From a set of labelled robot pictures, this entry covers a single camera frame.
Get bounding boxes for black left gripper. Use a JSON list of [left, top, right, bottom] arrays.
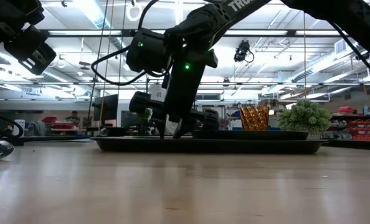
[[3, 26, 57, 76]]

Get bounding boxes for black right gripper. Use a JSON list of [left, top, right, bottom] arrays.
[[128, 49, 221, 140]]

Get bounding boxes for black round plate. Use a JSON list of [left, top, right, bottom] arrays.
[[192, 129, 310, 141]]

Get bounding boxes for amber glass cup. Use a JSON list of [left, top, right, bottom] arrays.
[[239, 105, 270, 131]]

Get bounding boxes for black rectangular tray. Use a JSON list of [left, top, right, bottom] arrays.
[[91, 136, 329, 155]]

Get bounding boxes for black monitor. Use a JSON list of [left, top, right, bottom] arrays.
[[92, 93, 120, 123]]

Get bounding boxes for person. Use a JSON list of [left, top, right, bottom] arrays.
[[64, 110, 81, 126]]

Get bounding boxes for small green potted plant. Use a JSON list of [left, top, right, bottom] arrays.
[[277, 99, 333, 137]]

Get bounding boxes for red storage bins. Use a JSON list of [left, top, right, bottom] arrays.
[[348, 119, 370, 141]]

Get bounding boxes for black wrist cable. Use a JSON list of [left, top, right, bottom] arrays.
[[90, 45, 173, 87]]

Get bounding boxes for black overhead camera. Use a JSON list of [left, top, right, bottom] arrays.
[[233, 39, 255, 63]]

